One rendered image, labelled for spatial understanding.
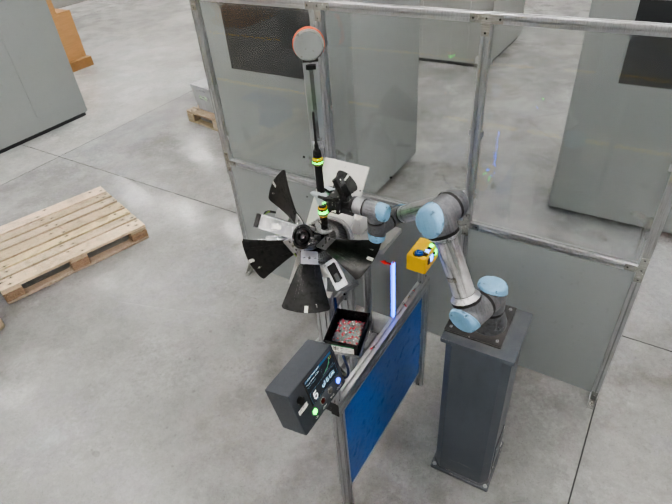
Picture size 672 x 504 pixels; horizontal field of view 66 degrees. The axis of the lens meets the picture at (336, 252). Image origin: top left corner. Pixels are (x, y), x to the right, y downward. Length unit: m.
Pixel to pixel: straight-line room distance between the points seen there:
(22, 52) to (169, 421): 5.30
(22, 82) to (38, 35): 0.60
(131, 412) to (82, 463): 0.37
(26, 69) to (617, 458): 7.08
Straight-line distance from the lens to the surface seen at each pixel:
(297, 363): 1.84
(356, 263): 2.31
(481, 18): 2.46
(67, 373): 3.98
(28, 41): 7.60
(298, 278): 2.44
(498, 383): 2.33
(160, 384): 3.62
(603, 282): 2.89
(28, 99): 7.63
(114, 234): 4.87
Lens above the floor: 2.63
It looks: 38 degrees down
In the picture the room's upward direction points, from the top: 5 degrees counter-clockwise
